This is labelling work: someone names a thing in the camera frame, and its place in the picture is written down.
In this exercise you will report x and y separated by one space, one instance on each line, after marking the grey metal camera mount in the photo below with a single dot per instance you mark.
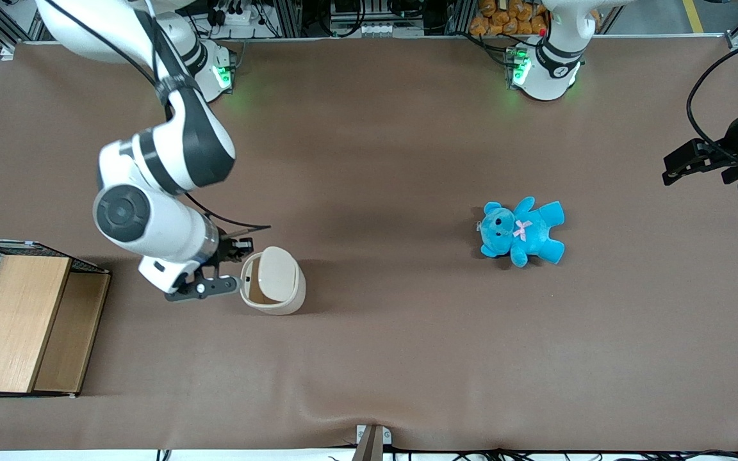
372 442

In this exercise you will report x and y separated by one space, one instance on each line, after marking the light wooden board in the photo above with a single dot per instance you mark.
13 320

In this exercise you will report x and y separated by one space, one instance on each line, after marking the white power strip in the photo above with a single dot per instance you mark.
237 14

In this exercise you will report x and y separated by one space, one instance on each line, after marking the blue teddy bear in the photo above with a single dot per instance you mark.
526 234

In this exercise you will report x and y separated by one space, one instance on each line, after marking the cream trash can body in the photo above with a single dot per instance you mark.
295 301

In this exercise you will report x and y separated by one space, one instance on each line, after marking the dark wooden board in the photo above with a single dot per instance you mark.
71 333

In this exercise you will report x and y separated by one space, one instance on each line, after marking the brown table mat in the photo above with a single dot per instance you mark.
375 160

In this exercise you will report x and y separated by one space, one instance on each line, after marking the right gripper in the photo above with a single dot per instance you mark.
227 248

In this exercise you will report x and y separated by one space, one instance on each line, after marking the cream trash can lid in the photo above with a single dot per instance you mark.
278 274

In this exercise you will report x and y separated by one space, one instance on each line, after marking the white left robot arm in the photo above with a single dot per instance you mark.
545 73

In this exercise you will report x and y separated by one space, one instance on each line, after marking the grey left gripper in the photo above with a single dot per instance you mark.
729 155

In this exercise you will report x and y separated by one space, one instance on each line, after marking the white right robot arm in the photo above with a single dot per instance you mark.
170 150

